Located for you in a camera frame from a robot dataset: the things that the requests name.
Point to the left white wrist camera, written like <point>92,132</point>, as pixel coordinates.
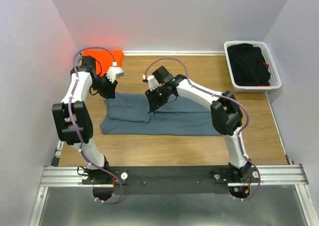
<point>114,72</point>

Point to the red garment in basket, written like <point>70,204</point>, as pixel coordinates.
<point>262,75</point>

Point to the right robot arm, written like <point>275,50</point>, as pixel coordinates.
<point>225,110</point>

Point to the aluminium rail frame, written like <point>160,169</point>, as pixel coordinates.
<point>281,197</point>

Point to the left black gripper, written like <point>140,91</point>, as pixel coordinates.
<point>109,92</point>

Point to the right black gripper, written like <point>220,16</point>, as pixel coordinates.
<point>153,103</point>

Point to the black t-shirt in basket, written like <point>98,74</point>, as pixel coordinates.
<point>244,59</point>

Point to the folded orange t-shirt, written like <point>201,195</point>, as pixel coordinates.
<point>104,59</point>

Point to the white laundry basket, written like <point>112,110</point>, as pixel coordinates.
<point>275,82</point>

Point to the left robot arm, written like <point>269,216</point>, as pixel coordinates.
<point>71,117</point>

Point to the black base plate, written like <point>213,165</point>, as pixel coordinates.
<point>168,180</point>

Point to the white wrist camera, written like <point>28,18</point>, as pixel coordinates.
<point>114,72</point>
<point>151,81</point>

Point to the blue-grey t-shirt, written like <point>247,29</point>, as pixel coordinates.
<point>129,114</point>

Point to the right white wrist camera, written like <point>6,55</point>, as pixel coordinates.
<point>151,81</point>

